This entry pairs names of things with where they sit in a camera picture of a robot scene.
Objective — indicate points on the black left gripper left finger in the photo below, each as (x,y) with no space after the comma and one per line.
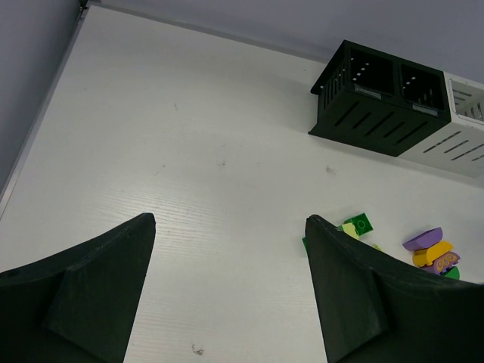
(78,305)

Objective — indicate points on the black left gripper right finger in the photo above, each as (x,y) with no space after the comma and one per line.
(375,308)

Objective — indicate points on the dark green square lego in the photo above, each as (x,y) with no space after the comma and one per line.
(361,223)

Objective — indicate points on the yellow curved lego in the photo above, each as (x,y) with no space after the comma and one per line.
(426,257)

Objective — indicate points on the green yellow lego bar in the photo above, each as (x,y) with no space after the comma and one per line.
(350,230)

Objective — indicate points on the dark green lego piece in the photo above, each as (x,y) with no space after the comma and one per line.
(452,273)

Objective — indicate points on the purple curved lego top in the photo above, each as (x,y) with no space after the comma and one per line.
(424,240)

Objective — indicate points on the white slotted double container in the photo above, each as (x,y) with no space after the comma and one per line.
(458,146)

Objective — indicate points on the black slotted double container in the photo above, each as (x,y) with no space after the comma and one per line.
(377,101)

